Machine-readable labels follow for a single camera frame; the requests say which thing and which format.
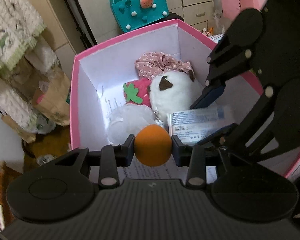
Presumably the pink floral cloth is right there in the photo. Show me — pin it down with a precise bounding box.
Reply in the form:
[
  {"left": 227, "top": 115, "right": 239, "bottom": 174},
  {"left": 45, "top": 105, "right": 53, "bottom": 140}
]
[{"left": 134, "top": 51, "right": 195, "bottom": 82}]

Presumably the teal felt handbag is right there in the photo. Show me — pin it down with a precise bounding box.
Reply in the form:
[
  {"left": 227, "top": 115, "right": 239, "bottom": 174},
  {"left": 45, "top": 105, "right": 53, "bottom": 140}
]
[{"left": 108, "top": 0, "right": 170, "bottom": 33}]

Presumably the pink strawberry plush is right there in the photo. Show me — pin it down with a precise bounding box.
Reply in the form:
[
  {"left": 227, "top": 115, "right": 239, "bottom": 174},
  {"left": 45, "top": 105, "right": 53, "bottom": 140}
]
[{"left": 122, "top": 77, "right": 153, "bottom": 108}]

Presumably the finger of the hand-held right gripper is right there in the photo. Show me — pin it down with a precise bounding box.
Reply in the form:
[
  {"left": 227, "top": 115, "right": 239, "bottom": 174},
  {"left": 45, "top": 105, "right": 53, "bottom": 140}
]
[
  {"left": 197, "top": 87, "right": 278, "bottom": 160},
  {"left": 190, "top": 32, "right": 259, "bottom": 109}
]

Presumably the orange ball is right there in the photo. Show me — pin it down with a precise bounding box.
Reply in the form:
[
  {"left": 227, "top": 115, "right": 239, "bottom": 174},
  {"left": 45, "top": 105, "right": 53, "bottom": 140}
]
[{"left": 134, "top": 124, "right": 173, "bottom": 167}]

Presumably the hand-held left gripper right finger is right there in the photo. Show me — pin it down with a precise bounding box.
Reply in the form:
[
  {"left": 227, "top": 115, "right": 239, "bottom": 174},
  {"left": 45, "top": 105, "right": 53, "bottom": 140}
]
[{"left": 171, "top": 135, "right": 231, "bottom": 188}]

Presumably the brown paper bag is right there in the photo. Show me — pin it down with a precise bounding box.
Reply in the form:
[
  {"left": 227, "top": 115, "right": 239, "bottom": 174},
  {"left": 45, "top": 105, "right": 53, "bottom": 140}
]
[
  {"left": 31, "top": 65, "right": 72, "bottom": 127},
  {"left": 1, "top": 114, "right": 37, "bottom": 143}
]

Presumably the white blue tube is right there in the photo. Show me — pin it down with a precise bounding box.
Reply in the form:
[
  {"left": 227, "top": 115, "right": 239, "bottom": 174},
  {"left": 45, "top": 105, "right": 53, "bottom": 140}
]
[{"left": 167, "top": 104, "right": 232, "bottom": 145}]

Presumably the tall beige cabinet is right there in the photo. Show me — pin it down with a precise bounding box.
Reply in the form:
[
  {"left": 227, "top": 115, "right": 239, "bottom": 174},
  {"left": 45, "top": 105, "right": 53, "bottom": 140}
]
[{"left": 27, "top": 0, "right": 90, "bottom": 55}]

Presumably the pink cardboard box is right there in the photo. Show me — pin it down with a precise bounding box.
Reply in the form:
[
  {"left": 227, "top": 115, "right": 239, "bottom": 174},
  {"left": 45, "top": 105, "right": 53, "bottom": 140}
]
[{"left": 69, "top": 18, "right": 300, "bottom": 179}]

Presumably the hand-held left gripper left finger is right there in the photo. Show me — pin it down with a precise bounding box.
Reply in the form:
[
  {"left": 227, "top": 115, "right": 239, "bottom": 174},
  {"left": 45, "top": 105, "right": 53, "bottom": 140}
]
[{"left": 48, "top": 135, "right": 136, "bottom": 187}]

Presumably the pink shopping bag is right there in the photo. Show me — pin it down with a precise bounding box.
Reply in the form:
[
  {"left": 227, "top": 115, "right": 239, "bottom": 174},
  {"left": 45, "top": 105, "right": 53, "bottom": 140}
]
[{"left": 219, "top": 0, "right": 268, "bottom": 21}]

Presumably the white plastic bag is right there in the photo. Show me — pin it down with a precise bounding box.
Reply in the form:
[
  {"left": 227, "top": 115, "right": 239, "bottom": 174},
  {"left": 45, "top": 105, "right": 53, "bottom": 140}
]
[{"left": 107, "top": 104, "right": 157, "bottom": 145}]

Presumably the white plush toy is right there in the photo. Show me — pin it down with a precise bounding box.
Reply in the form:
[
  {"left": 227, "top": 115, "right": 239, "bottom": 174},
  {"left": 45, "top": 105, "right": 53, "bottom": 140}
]
[{"left": 149, "top": 70, "right": 203, "bottom": 117}]

